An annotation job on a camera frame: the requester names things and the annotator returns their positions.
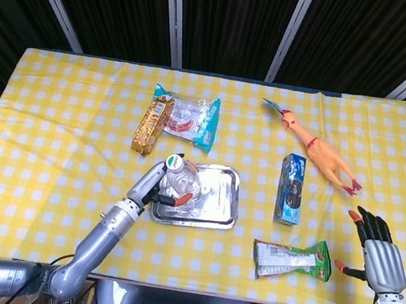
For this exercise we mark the black ribbed backdrop curtain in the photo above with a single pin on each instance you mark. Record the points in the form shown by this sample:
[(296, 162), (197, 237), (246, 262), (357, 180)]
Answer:
[(236, 20)]

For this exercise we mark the blue cookie box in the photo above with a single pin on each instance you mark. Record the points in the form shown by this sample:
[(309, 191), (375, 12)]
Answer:
[(290, 187)]

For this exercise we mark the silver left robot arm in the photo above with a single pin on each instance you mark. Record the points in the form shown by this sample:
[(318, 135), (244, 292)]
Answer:
[(100, 239)]

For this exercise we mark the stainless steel tray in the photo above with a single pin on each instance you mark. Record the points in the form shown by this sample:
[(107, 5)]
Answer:
[(215, 199)]

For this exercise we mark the green silver snack bag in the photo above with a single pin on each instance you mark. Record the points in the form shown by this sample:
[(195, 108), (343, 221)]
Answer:
[(286, 262)]

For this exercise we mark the yellow rubber chicken toy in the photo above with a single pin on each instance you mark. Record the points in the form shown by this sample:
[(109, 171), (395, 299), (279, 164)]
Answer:
[(323, 154)]

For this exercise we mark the clear teal sausage snack bag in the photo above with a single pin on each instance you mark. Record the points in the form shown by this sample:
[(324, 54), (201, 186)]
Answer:
[(203, 125)]

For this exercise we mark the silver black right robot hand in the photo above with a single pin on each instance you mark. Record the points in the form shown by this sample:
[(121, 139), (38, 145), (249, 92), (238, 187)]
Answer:
[(384, 264)]

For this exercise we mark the yellow white checkered tablecloth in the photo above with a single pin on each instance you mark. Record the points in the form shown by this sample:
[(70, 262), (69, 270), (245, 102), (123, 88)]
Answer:
[(57, 139)]

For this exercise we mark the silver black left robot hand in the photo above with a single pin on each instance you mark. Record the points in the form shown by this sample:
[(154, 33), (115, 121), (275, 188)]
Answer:
[(145, 187)]

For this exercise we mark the clear plastic water bottle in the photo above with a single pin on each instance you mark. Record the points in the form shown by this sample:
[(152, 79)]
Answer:
[(183, 181)]

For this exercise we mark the gold foil biscuit packet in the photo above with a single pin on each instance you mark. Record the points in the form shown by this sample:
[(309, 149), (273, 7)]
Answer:
[(150, 125)]

